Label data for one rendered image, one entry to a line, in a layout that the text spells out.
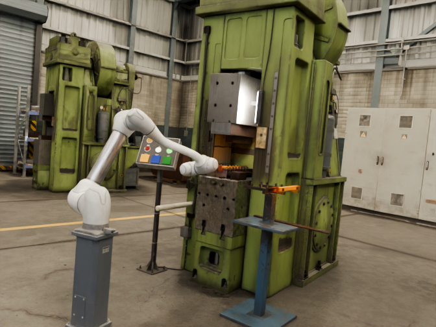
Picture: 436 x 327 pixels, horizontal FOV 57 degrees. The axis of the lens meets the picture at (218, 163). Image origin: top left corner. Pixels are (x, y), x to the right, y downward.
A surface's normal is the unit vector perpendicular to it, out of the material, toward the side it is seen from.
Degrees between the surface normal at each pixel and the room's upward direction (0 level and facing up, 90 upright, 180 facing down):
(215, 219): 90
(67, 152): 90
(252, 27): 90
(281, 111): 90
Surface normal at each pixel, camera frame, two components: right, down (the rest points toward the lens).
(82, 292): -0.43, 0.02
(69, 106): 0.61, 0.09
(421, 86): -0.70, -0.04
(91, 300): 0.33, 0.09
